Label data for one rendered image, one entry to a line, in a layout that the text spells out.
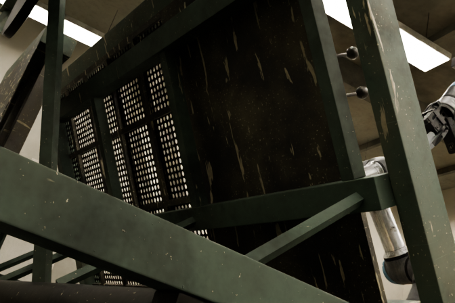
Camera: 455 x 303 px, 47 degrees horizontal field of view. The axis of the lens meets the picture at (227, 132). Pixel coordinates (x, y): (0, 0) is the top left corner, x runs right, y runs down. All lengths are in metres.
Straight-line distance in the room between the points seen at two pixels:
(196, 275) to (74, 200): 0.23
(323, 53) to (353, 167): 0.29
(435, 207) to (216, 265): 0.64
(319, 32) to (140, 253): 0.78
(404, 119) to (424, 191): 0.17
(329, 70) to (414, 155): 0.29
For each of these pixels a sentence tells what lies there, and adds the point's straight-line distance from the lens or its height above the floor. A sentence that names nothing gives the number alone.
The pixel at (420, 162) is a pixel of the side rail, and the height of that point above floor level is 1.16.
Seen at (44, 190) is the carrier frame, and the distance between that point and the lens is 0.75.
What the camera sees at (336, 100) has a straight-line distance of 1.33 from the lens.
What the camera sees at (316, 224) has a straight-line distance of 1.17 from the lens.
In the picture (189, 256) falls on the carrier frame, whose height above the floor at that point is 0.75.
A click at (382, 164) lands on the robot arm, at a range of 2.15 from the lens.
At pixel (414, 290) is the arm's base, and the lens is 2.22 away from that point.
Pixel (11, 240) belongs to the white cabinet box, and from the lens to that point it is 5.31.
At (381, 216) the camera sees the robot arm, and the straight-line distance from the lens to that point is 2.30.
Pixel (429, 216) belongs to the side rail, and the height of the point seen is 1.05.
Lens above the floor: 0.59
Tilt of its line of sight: 25 degrees up
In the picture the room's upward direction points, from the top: 16 degrees clockwise
